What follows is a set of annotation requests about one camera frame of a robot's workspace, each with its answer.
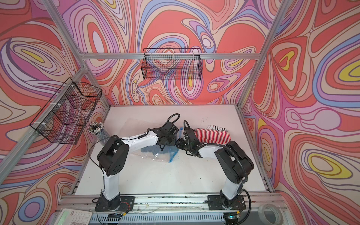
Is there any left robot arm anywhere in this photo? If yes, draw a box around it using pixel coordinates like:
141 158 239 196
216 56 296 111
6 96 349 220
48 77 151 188
92 113 180 213

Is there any white keypad device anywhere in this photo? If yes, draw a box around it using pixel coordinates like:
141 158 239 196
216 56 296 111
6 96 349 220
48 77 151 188
54 209 92 225

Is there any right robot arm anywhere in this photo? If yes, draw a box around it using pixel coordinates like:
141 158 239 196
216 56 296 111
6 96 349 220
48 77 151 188
175 120 255 210

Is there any black wire basket wall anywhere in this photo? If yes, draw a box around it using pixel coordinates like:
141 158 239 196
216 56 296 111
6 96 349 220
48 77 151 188
30 78 102 145
141 47 203 81

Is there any black white striped tank top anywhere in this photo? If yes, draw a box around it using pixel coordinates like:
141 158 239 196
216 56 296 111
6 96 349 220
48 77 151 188
207 125 227 131

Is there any cup of pens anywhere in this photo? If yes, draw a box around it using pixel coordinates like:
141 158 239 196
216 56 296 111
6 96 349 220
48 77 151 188
88 121 109 141

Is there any red white striped shirt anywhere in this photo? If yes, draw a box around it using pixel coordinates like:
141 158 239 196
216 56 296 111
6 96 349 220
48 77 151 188
195 128 231 144

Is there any black wire basket back wall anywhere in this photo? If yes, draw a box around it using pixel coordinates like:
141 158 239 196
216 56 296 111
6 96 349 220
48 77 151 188
141 47 203 81

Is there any clear tape roll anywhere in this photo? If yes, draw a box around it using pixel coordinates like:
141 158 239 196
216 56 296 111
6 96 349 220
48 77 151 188
258 203 284 225

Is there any black wire basket left wall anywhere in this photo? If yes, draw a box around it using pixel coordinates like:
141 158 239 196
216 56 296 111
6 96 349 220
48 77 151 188
30 78 102 145

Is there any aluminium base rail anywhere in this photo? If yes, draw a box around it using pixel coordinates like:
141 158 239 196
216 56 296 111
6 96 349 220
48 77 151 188
50 192 294 225

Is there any clear vacuum bag blue zipper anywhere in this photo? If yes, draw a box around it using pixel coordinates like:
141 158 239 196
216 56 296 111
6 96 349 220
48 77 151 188
120 118 179 163

